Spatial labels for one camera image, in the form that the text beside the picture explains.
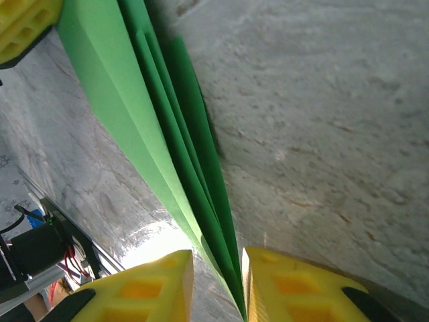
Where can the green paper sheet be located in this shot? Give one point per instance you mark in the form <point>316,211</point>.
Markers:
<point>134,100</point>

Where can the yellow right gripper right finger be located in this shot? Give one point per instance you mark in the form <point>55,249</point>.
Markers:
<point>264,302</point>

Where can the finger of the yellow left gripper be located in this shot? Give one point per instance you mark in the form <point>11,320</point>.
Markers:
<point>10,8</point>
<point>33,25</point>

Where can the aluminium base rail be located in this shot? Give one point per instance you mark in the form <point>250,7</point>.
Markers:
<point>31,184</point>

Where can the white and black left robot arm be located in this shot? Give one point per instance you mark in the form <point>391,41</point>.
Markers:
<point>37,248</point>

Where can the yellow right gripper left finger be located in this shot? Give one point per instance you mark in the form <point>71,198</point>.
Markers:
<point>174,281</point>

